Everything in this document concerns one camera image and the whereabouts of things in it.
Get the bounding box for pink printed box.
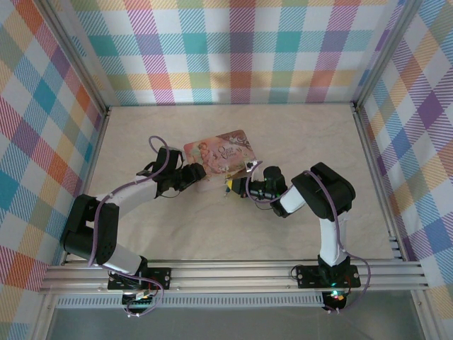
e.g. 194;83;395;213
183;129;260;194

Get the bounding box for small circuit board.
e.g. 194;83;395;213
325;289;348;309
122;290;156;309

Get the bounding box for aluminium floor frame bar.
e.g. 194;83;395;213
59;106;113;265
352;102;406;263

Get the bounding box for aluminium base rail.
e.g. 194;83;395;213
38;260;431;295

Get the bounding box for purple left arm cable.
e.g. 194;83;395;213
86;135;170;266

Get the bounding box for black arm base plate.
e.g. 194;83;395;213
295;264;361;288
108;267;173;290

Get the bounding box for grey slotted cable duct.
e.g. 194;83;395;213
56;295;326;309

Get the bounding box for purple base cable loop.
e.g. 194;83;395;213
122;278;165;318

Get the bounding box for aluminium frame post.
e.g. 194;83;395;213
352;0;424;111
44;0;113;114

